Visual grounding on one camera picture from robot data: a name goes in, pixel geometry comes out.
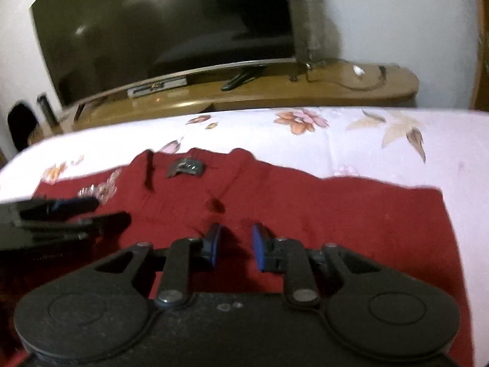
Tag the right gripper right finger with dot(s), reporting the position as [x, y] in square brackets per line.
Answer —
[289, 258]

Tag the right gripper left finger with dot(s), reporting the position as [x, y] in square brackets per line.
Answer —
[182, 259]

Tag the red knit sweater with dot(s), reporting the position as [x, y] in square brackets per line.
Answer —
[384, 257]

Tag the clear glass vase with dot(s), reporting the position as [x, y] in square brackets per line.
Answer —
[314, 35]

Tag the black chair backrest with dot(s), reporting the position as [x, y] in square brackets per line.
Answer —
[21, 123]

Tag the large black television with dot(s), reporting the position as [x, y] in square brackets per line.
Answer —
[94, 46]

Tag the black thermos bottle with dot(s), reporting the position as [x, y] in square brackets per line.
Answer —
[47, 110]

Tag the wooden tv cabinet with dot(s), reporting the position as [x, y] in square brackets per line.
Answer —
[332, 83]

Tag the small white object on cabinet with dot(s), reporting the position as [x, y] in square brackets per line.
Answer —
[358, 70]

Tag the floral white bed sheet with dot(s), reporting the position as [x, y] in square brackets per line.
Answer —
[447, 149]

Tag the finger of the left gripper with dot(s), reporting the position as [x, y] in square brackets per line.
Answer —
[55, 209]
[108, 225]

